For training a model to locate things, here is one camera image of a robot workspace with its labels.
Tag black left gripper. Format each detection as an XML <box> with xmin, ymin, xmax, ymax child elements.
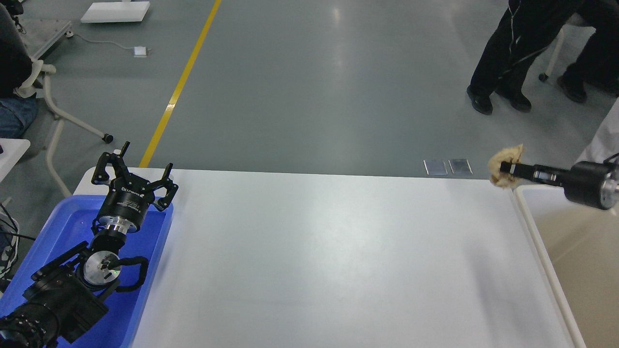
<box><xmin>91</xmin><ymin>142</ymin><xmax>178</xmax><ymax>232</ymax></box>

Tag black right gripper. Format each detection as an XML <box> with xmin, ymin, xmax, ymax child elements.
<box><xmin>500</xmin><ymin>161</ymin><xmax>618</xmax><ymax>210</ymax></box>

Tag brown paper ball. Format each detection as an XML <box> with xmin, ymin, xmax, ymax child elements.
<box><xmin>487</xmin><ymin>144</ymin><xmax>525</xmax><ymax>188</ymax></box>

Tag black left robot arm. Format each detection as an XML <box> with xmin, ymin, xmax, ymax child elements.
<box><xmin>1</xmin><ymin>143</ymin><xmax>178</xmax><ymax>348</ymax></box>

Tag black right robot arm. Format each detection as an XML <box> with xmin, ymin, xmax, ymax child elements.
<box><xmin>499</xmin><ymin>154</ymin><xmax>618</xmax><ymax>211</ymax></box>

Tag person in white suit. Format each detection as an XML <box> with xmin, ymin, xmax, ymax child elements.
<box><xmin>576</xmin><ymin>98</ymin><xmax>619</xmax><ymax>163</ymax></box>

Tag white plastic bin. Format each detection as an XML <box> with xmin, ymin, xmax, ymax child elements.
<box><xmin>514</xmin><ymin>185</ymin><xmax>619</xmax><ymax>348</ymax></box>

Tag blue plastic bin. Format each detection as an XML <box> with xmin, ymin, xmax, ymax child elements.
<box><xmin>0</xmin><ymin>194</ymin><xmax>174</xmax><ymax>348</ymax></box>

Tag right metal floor plate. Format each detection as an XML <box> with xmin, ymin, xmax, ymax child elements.
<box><xmin>448</xmin><ymin>159</ymin><xmax>473</xmax><ymax>175</ymax></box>

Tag metal floor plate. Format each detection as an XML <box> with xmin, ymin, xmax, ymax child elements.
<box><xmin>448</xmin><ymin>159</ymin><xmax>473</xmax><ymax>175</ymax></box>
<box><xmin>424</xmin><ymin>159</ymin><xmax>448</xmax><ymax>176</ymax></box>

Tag left metal floor plate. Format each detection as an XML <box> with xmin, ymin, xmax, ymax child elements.
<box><xmin>424</xmin><ymin>159</ymin><xmax>448</xmax><ymax>176</ymax></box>

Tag white side table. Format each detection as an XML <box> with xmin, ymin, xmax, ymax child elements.
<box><xmin>0</xmin><ymin>138</ymin><xmax>30</xmax><ymax>181</ymax></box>

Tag small white floor box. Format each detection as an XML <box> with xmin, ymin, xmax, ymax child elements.
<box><xmin>133</xmin><ymin>46</ymin><xmax>148</xmax><ymax>58</ymax></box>

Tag seated person in jeans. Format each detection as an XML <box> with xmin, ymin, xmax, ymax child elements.
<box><xmin>0</xmin><ymin>4</ymin><xmax>38</xmax><ymax>139</ymax></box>

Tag white rolling chair left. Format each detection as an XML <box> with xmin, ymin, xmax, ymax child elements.
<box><xmin>15</xmin><ymin>60</ymin><xmax>114</xmax><ymax>197</ymax></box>

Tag person in black trousers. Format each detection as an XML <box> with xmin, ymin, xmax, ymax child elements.
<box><xmin>467</xmin><ymin>0</ymin><xmax>619</xmax><ymax>115</ymax></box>

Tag grey metal platform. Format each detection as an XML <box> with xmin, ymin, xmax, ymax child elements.
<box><xmin>20</xmin><ymin>18</ymin><xmax>72</xmax><ymax>59</ymax></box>

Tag white foam board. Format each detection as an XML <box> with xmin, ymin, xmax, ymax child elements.
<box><xmin>80</xmin><ymin>1</ymin><xmax>150</xmax><ymax>23</ymax></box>

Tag black cables at left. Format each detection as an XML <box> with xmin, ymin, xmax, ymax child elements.
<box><xmin>0</xmin><ymin>202</ymin><xmax>36</xmax><ymax>286</ymax></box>

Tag white floor cable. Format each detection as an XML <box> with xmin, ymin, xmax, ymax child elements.
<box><xmin>66</xmin><ymin>31</ymin><xmax>136</xmax><ymax>51</ymax></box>

